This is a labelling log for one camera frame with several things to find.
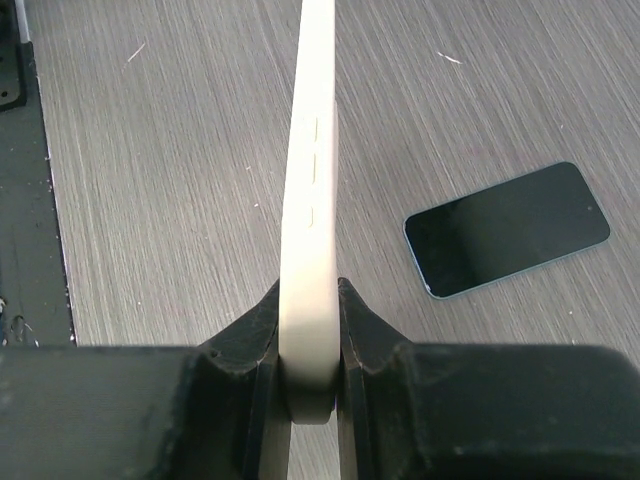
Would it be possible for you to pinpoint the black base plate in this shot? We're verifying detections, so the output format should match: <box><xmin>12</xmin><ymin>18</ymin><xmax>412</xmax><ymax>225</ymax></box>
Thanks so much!
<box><xmin>1</xmin><ymin>1</ymin><xmax>75</xmax><ymax>347</ymax></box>

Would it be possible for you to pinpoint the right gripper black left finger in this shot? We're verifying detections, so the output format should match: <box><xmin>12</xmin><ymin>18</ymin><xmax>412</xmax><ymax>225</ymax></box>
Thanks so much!
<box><xmin>1</xmin><ymin>287</ymin><xmax>291</xmax><ymax>479</ymax></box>

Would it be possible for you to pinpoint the teal smartphone black screen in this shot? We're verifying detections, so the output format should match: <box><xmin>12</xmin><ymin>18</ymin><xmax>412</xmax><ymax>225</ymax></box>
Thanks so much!
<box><xmin>404</xmin><ymin>162</ymin><xmax>610</xmax><ymax>299</ymax></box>

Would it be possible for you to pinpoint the black smartphone gold edge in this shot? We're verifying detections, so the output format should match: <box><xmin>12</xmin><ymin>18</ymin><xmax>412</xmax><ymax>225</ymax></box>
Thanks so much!
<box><xmin>278</xmin><ymin>1</ymin><xmax>340</xmax><ymax>425</ymax></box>

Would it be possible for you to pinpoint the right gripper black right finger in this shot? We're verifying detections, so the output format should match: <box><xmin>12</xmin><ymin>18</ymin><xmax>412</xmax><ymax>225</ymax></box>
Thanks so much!
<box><xmin>337</xmin><ymin>278</ymin><xmax>639</xmax><ymax>479</ymax></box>

